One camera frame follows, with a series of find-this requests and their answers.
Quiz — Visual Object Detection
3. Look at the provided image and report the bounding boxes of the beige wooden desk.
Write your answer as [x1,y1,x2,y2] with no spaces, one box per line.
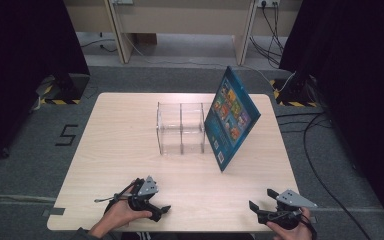
[63,0,303,66]

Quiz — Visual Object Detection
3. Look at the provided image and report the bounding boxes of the blue cartoon picture book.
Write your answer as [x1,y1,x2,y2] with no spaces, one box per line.
[203,65,262,173]

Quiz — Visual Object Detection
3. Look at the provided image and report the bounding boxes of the stand base with hazard tape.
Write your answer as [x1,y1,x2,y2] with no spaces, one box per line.
[34,73,92,106]
[269,77,318,108]

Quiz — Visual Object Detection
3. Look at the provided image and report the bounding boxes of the bundle of black power cables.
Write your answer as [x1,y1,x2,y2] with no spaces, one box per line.
[249,2,287,70]

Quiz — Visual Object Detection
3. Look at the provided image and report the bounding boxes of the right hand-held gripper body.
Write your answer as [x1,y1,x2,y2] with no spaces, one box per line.
[257,189,318,231]

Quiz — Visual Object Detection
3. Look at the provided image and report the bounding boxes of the person's right hand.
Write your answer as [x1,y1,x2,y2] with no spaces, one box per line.
[267,207,313,240]

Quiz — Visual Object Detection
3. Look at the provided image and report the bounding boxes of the short black floor cable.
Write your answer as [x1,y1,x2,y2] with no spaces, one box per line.
[80,32,118,53]

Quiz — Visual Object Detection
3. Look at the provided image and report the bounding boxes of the hand-held gripper black cable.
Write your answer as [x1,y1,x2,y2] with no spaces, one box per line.
[93,181,138,215]
[299,213,318,240]

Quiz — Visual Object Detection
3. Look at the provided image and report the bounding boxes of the left hand-held gripper black cable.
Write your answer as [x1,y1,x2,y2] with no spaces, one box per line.
[93,181,138,215]

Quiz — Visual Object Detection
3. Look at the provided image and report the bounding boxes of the white wall power socket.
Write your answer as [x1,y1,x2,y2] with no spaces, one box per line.
[257,0,281,9]

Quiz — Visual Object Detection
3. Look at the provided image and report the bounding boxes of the grey tape strip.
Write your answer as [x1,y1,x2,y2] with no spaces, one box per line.
[41,207,66,217]

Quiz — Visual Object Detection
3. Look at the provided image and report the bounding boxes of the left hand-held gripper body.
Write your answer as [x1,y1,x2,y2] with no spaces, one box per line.
[114,175,163,216]

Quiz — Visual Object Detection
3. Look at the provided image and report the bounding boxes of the black curtain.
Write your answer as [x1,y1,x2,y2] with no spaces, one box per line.
[0,0,92,169]
[279,0,384,231]

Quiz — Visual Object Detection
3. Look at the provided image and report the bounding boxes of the clear acrylic book rack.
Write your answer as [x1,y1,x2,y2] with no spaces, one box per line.
[155,101,216,156]

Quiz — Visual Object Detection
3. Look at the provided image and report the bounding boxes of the person's black striped pants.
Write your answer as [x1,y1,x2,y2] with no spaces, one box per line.
[109,231,256,240]

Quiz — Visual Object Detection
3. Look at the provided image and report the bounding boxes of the person's left hand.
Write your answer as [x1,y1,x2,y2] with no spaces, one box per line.
[94,181,153,236]

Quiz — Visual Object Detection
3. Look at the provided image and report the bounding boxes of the right hand-held gripper black cable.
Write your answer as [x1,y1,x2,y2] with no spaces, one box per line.
[299,213,318,240]

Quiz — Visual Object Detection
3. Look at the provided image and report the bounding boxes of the long black floor cable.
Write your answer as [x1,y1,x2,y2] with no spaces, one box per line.
[302,113,372,240]

